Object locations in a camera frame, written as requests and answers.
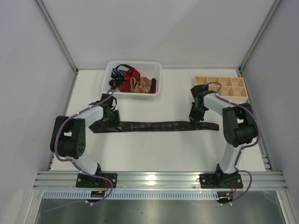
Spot brown floral tie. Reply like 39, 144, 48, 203
89, 121, 220, 133

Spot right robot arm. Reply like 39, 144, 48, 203
189, 84, 260, 189

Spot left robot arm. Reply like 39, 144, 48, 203
50, 92, 121, 189

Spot wooden compartment box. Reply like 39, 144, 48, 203
194, 76, 248, 103

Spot blue striped tie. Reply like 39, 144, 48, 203
109, 64, 126, 92

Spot colourful patterned tie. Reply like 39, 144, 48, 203
130, 77, 152, 93

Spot red tie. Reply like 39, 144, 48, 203
124, 68, 157, 94

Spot white plastic basket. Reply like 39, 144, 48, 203
101, 61, 163, 99

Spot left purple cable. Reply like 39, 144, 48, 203
43, 90, 116, 212

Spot purple cable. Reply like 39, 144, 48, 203
43, 90, 116, 212
203, 82, 261, 206

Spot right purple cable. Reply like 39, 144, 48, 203
203, 82, 261, 206

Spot white slotted cable duct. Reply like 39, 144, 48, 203
43, 190, 219, 200

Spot aluminium mounting rail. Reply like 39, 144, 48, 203
33, 171, 288, 191

